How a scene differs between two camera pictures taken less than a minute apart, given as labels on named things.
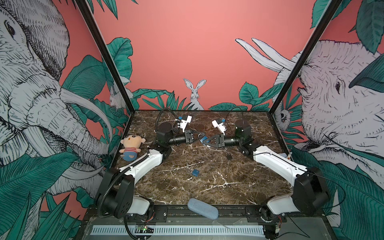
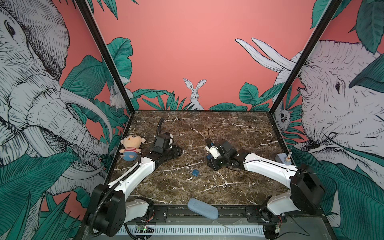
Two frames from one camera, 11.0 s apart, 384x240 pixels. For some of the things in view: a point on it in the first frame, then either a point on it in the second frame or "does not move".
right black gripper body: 223,141 → 220,162
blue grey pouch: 202,208 does not move
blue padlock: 195,172 does not move
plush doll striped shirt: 131,144 does not move
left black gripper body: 187,137 → 172,153
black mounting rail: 181,214 does not move
